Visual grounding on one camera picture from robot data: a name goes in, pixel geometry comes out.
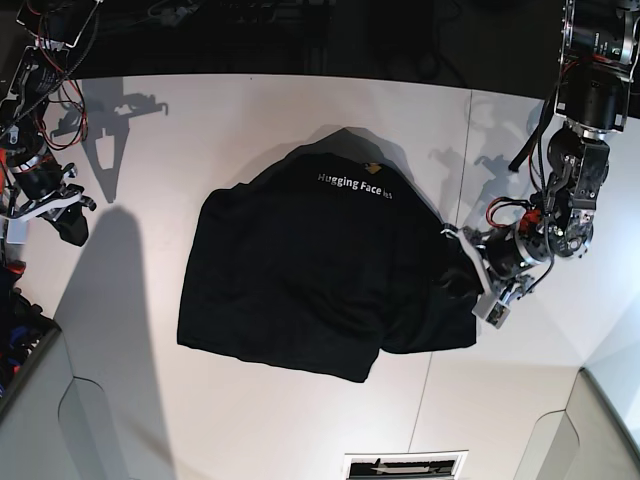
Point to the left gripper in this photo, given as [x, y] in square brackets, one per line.
[502, 258]

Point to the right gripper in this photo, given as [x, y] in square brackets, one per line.
[44, 191]

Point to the black t-shirt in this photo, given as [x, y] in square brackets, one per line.
[321, 262]

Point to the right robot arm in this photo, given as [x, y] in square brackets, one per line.
[45, 68]

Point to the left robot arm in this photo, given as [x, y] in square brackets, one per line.
[567, 156]

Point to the red orange hand tool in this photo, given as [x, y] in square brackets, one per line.
[7, 265]

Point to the grey bin with clutter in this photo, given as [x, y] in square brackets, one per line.
[25, 333]

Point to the printed paper sheet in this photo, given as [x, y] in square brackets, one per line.
[411, 466]

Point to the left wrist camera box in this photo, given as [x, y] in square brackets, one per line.
[491, 309]

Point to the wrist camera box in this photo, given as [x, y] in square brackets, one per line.
[16, 231]
[491, 309]

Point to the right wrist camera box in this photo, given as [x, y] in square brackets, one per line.
[16, 231]

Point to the grey right table bracket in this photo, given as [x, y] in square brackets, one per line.
[585, 440]

